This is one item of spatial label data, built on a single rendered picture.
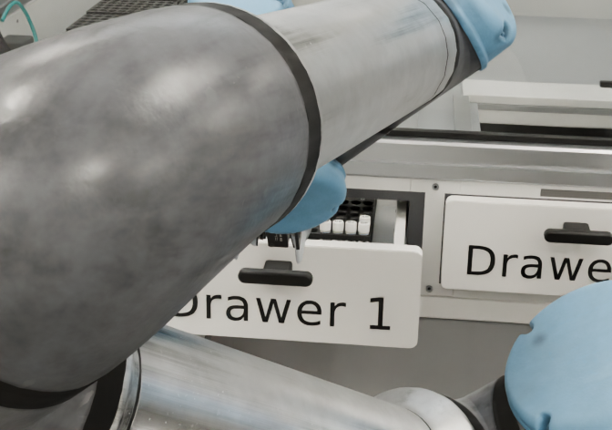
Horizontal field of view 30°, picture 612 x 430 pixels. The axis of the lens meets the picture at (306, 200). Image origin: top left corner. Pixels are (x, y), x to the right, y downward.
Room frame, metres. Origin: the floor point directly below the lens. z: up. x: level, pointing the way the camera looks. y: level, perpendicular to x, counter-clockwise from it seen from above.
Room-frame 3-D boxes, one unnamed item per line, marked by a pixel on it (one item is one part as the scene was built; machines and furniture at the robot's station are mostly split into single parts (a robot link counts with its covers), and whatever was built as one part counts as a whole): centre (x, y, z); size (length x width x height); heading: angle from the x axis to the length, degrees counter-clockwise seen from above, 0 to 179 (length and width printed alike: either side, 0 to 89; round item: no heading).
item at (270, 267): (1.04, 0.03, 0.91); 0.07 x 0.04 x 0.01; 84
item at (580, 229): (1.16, -0.30, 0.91); 0.07 x 0.04 x 0.01; 84
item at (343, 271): (1.07, 0.03, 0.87); 0.29 x 0.02 x 0.11; 84
